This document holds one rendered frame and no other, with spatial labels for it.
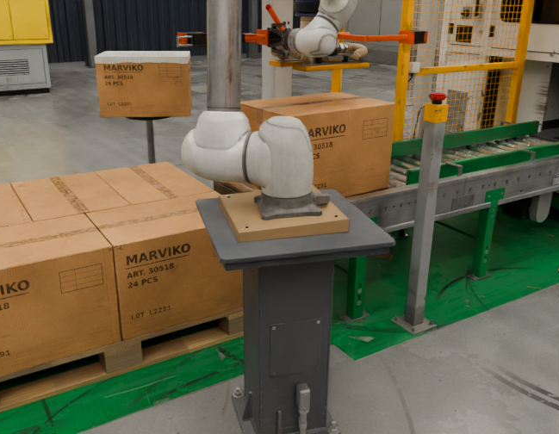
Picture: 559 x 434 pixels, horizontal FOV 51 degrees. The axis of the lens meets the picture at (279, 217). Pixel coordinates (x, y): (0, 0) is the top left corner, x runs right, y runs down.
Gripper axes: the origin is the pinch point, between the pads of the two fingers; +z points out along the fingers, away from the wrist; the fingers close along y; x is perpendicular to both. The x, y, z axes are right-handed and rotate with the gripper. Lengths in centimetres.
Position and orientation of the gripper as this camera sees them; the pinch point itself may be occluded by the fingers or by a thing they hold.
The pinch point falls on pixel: (268, 37)
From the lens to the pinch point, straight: 248.8
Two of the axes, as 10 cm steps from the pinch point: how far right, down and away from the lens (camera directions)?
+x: 8.4, -1.8, 5.1
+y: -0.1, 9.4, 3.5
